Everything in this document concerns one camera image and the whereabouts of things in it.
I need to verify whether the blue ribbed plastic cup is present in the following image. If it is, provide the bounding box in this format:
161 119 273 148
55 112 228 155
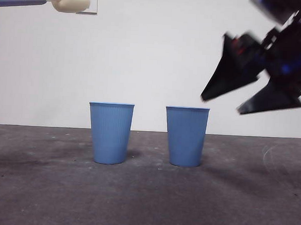
163 106 210 168
86 101 135 166

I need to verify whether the white wall power socket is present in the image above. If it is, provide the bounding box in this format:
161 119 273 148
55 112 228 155
75 0 98 16

